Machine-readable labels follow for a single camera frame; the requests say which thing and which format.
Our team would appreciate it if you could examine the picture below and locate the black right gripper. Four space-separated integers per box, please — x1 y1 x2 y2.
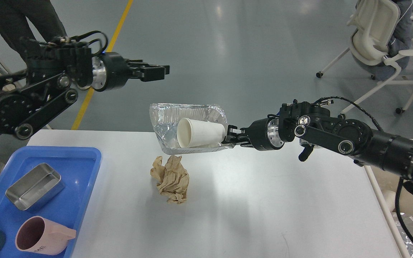
223 119 285 151

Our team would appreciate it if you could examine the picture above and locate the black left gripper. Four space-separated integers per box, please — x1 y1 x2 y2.
91 52 170 92

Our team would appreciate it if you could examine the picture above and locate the white paper cup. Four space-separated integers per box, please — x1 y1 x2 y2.
176 118 226 148

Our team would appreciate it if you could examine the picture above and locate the aluminium foil container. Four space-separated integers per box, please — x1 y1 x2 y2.
149 103 234 155

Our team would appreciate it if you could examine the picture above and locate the brown paper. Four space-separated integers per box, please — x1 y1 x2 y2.
150 155 190 204

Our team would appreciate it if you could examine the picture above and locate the small stainless steel tray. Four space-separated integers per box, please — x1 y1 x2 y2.
5 163 65 213

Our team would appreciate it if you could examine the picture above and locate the pink mug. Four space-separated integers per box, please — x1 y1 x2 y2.
15 216 77 256

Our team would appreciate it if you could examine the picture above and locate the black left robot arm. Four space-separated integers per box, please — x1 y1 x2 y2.
0 30 170 140

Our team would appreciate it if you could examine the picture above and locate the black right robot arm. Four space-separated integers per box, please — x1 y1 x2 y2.
222 96 413 242

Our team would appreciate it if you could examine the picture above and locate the blue plastic tray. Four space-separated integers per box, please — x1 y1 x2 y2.
0 146 101 258

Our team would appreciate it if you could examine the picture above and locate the person in dark trousers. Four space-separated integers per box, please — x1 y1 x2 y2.
0 0 67 61

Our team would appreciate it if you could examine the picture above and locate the beige plastic bin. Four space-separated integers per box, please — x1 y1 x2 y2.
364 166 413 258

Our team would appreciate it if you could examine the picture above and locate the white office chair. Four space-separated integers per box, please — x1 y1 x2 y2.
316 0 413 114

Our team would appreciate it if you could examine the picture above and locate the seated person in jeans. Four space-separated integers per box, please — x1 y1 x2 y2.
371 0 413 81

